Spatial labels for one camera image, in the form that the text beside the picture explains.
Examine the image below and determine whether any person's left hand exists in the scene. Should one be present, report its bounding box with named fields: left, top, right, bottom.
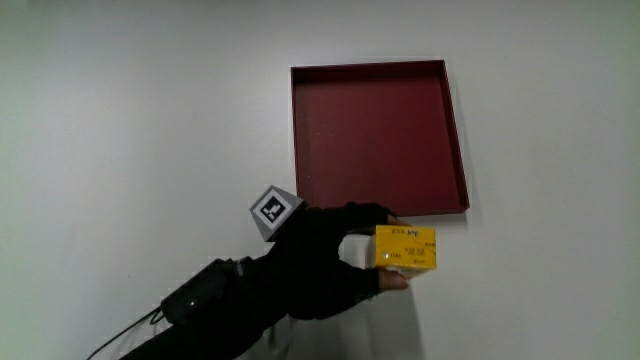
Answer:
left=249, top=185, right=412, bottom=322

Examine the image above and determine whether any yellow ice redtea carton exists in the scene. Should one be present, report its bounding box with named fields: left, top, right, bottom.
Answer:
left=368, top=224, right=438, bottom=281

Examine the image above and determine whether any black wrist sensor unit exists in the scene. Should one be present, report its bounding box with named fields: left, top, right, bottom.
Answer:
left=159, top=257, right=237, bottom=326

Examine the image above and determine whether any dark red square tray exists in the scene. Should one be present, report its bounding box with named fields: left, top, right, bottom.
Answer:
left=290, top=59, right=471, bottom=218

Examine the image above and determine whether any black cable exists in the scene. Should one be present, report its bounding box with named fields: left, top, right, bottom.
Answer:
left=85, top=306, right=169, bottom=360

